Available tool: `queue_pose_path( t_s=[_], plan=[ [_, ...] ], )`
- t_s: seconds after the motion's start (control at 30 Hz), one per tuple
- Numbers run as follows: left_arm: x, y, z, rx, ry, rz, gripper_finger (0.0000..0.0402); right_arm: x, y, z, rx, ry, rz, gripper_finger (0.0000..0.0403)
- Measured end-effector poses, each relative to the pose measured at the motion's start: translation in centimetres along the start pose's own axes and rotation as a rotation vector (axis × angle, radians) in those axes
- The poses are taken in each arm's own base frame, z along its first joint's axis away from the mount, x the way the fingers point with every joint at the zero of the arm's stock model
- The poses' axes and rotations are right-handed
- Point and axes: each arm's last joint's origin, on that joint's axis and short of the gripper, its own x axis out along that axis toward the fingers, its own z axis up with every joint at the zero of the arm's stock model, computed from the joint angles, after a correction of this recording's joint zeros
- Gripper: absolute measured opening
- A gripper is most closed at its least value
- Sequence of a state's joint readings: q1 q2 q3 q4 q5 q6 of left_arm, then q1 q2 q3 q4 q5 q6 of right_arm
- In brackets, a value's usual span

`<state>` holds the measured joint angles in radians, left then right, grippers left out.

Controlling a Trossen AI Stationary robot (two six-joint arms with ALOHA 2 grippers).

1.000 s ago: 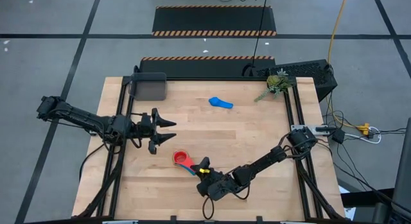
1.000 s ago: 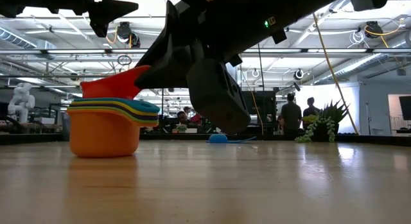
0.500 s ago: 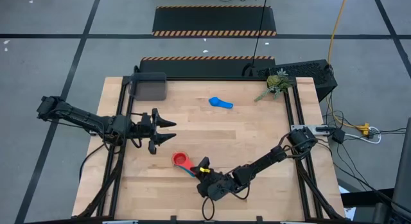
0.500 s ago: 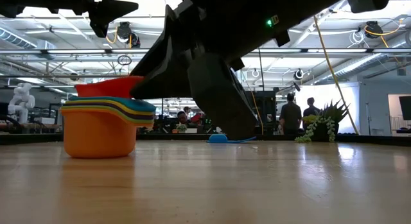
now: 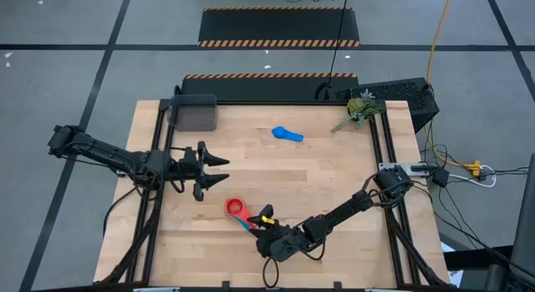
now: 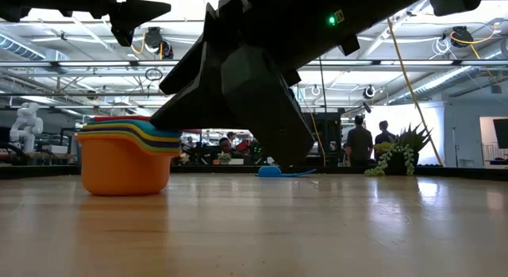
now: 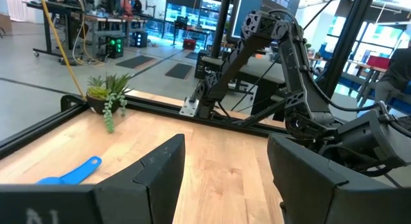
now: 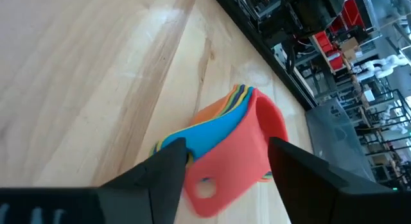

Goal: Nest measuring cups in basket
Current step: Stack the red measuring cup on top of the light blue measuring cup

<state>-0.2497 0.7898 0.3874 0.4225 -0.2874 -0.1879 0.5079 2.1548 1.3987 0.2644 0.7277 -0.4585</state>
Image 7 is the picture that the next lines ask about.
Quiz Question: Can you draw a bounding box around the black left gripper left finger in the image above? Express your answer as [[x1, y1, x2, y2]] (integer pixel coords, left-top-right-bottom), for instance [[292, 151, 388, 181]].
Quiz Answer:
[[0, 133, 186, 224]]

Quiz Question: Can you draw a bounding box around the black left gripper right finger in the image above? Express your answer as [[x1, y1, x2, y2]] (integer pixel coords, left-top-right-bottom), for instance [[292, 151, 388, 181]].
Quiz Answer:
[[267, 134, 411, 224]]

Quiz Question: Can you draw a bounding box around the small blue measuring cup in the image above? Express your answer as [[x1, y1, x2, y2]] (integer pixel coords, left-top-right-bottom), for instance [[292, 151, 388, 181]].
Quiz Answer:
[[35, 155, 103, 185]]

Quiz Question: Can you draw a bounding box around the person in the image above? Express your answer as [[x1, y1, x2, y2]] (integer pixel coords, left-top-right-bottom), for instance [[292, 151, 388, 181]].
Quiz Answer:
[[132, 0, 144, 16], [120, 0, 134, 18], [374, 47, 411, 103]]

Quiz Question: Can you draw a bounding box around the black support pole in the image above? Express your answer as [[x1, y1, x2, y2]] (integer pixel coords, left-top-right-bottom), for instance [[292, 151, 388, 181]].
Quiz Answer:
[[210, 0, 234, 58], [317, 0, 376, 99]]

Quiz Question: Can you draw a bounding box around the potted succulent plant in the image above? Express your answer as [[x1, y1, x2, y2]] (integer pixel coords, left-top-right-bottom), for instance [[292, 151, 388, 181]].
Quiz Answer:
[[85, 73, 132, 134]]

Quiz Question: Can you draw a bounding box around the grey bench table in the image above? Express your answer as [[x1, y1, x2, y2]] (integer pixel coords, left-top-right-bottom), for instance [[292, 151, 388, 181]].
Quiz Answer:
[[202, 55, 292, 90]]

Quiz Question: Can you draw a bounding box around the black floor mat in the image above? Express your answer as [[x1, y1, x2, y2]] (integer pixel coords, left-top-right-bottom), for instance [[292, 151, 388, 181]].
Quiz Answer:
[[164, 62, 194, 80], [115, 55, 155, 70]]

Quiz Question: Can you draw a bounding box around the computer with green lights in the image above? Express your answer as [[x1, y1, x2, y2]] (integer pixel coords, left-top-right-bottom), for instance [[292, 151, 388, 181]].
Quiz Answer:
[[105, 36, 125, 60]]

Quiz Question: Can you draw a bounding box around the black desk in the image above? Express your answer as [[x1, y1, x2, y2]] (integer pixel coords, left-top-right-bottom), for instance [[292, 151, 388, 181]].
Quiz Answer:
[[24, 0, 85, 58]]

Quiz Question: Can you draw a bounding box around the black aluminium table frame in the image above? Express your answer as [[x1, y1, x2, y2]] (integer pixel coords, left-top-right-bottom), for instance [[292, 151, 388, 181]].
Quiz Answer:
[[0, 94, 290, 160]]

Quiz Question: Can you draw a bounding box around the yellow power cable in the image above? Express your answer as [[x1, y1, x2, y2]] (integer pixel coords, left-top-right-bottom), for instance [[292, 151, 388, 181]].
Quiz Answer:
[[38, 0, 87, 101]]

